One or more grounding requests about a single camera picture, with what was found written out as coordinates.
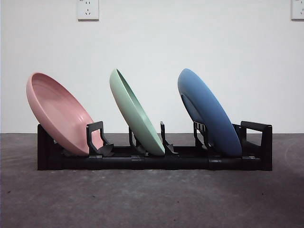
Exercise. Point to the green round plate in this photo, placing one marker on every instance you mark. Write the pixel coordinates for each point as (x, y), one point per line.
(133, 114)

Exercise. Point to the blue round plate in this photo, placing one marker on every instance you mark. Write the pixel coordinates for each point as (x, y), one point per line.
(209, 107)

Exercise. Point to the white wall socket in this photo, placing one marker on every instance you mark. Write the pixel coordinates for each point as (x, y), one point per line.
(298, 9)
(88, 9)

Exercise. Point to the black plastic dish rack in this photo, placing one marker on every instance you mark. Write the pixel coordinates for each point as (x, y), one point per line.
(166, 164)

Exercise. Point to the pink round plate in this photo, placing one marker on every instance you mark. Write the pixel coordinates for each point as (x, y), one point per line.
(59, 107)

